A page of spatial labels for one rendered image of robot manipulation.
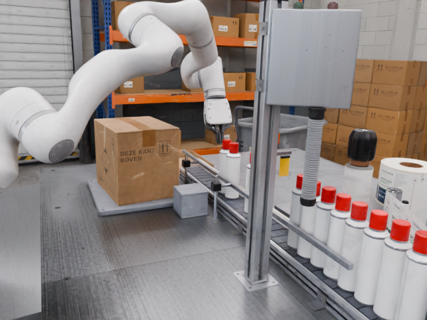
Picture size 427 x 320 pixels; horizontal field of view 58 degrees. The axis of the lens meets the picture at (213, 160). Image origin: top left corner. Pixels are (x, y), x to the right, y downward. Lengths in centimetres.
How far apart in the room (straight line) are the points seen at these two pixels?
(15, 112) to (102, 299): 49
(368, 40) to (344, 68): 570
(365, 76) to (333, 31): 374
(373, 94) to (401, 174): 308
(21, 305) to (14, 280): 12
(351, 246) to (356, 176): 39
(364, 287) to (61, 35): 469
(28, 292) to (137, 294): 26
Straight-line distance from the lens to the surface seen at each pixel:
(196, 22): 119
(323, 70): 82
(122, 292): 100
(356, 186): 126
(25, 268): 116
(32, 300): 102
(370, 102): 452
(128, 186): 142
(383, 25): 639
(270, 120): 89
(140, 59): 106
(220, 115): 148
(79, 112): 103
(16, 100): 107
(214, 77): 149
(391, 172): 148
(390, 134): 442
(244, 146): 362
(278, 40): 82
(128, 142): 137
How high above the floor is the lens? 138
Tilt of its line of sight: 15 degrees down
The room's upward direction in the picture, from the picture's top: 2 degrees clockwise
